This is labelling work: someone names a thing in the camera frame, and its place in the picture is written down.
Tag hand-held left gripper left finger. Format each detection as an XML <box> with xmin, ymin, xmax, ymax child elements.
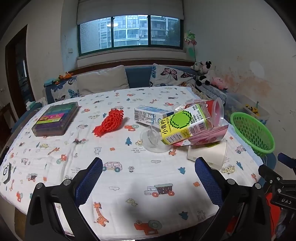
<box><xmin>25</xmin><ymin>157</ymin><xmax>103</xmax><ymax>241</ymax></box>

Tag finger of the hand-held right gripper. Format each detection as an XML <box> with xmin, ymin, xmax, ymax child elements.
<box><xmin>277</xmin><ymin>152</ymin><xmax>296</xmax><ymax>166</ymax></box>
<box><xmin>258</xmin><ymin>164</ymin><xmax>285</xmax><ymax>184</ymax></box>

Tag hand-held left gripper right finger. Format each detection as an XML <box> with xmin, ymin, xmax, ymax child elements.
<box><xmin>195</xmin><ymin>157</ymin><xmax>271</xmax><ymax>241</ymax></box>

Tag pink snack packet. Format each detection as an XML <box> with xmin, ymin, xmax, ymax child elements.
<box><xmin>174</xmin><ymin>124</ymin><xmax>229</xmax><ymax>147</ymax></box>

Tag green plastic basket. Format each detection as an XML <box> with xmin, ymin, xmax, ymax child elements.
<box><xmin>230</xmin><ymin>112</ymin><xmax>275</xmax><ymax>157</ymax></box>

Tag red spiky ball toy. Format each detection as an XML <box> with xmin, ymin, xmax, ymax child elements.
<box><xmin>93</xmin><ymin>109</ymin><xmax>124</xmax><ymax>137</ymax></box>

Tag green yellow juice carton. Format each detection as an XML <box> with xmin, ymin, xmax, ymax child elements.
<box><xmin>161</xmin><ymin>109</ymin><xmax>210</xmax><ymax>145</ymax></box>

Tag large clear plastic cup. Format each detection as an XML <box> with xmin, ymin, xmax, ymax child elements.
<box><xmin>185</xmin><ymin>98</ymin><xmax>225</xmax><ymax>136</ymax></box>

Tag blue white milk carton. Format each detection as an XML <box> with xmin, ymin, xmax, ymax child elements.
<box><xmin>134</xmin><ymin>105</ymin><xmax>175</xmax><ymax>127</ymax></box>

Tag red cloth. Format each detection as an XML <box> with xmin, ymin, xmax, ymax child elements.
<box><xmin>264</xmin><ymin>192</ymin><xmax>285</xmax><ymax>241</ymax></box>

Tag printed blanket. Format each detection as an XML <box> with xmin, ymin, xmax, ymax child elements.
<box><xmin>0</xmin><ymin>86</ymin><xmax>264</xmax><ymax>237</ymax></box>

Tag yellow toy vehicles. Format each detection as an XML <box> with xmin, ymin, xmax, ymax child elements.
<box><xmin>245</xmin><ymin>104</ymin><xmax>260</xmax><ymax>114</ymax></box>

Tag clear storage bin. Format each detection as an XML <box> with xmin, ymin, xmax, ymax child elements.
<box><xmin>223</xmin><ymin>93</ymin><xmax>270</xmax><ymax>123</ymax></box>

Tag small white device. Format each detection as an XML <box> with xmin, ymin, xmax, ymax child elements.
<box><xmin>0</xmin><ymin>162</ymin><xmax>12</xmax><ymax>184</ymax></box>

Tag grey patterned cloth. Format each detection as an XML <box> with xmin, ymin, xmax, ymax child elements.
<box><xmin>195</xmin><ymin>85</ymin><xmax>227</xmax><ymax>102</ymax></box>

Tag small butterfly pillow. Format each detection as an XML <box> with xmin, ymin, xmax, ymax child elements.
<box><xmin>51</xmin><ymin>76</ymin><xmax>80</xmax><ymax>103</ymax></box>

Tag tissue pack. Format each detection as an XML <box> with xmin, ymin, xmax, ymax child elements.
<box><xmin>25</xmin><ymin>97</ymin><xmax>47</xmax><ymax>110</ymax></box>

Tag pink plush toy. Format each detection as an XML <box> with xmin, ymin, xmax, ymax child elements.
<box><xmin>211</xmin><ymin>77</ymin><xmax>228</xmax><ymax>90</ymax></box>

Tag beige pillow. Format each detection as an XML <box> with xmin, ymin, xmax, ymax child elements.
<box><xmin>76</xmin><ymin>65</ymin><xmax>130</xmax><ymax>96</ymax></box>

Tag black white cow plush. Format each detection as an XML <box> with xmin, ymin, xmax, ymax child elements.
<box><xmin>196</xmin><ymin>61</ymin><xmax>214</xmax><ymax>86</ymax></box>

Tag orange toy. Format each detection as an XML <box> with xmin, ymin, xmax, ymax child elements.
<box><xmin>54</xmin><ymin>72</ymin><xmax>74</xmax><ymax>84</ymax></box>

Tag large butterfly pillow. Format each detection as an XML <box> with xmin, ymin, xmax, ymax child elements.
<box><xmin>149</xmin><ymin>63</ymin><xmax>197</xmax><ymax>87</ymax></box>

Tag blue sofa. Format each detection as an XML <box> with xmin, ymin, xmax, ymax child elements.
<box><xmin>44</xmin><ymin>65</ymin><xmax>232</xmax><ymax>105</ymax></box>

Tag dark wooden door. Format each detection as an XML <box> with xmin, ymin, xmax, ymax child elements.
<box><xmin>5</xmin><ymin>24</ymin><xmax>35</xmax><ymax>116</ymax></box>

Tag colourful pinwheel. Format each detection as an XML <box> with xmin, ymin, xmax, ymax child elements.
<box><xmin>184</xmin><ymin>30</ymin><xmax>197</xmax><ymax>58</ymax></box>

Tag window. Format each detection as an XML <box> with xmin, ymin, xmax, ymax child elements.
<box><xmin>77</xmin><ymin>15</ymin><xmax>183</xmax><ymax>56</ymax></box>

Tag white roller blind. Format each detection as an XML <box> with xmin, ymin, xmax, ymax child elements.
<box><xmin>77</xmin><ymin>0</ymin><xmax>185</xmax><ymax>25</ymax></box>

